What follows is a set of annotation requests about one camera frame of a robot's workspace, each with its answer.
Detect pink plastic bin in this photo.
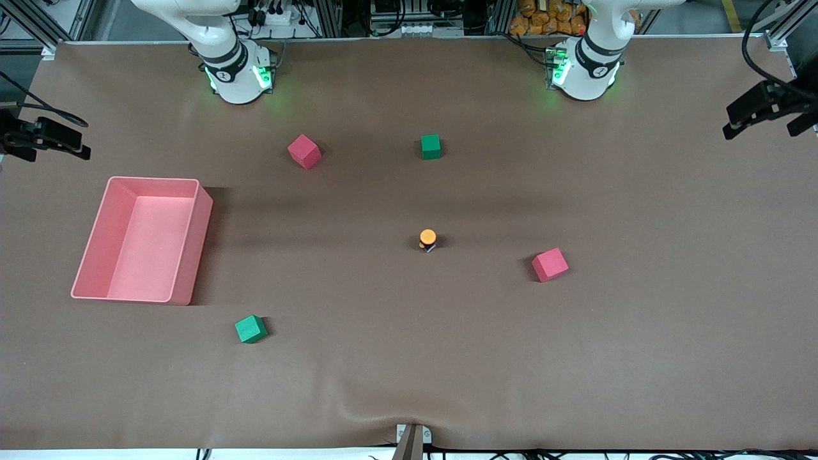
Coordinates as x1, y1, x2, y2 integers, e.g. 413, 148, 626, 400
70, 177, 213, 306

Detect orange snack bags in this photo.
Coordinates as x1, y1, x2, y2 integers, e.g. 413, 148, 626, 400
510, 0, 587, 36

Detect pink foam cube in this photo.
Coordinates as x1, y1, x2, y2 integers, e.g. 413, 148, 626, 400
287, 134, 322, 171
531, 248, 570, 283

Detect white power strip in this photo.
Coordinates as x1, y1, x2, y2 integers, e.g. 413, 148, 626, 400
246, 3, 301, 27

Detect white terminal strip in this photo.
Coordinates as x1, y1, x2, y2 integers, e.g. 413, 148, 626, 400
396, 22, 464, 38

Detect brown table mat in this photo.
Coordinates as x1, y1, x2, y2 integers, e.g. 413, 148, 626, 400
0, 35, 818, 451

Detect aluminium frame profile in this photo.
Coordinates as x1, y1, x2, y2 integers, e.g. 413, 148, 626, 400
745, 0, 818, 84
0, 0, 96, 60

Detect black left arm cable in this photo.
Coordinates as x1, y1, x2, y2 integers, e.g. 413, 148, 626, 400
741, 0, 818, 103

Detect aluminium camera post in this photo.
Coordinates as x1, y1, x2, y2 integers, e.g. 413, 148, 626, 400
396, 424, 433, 460

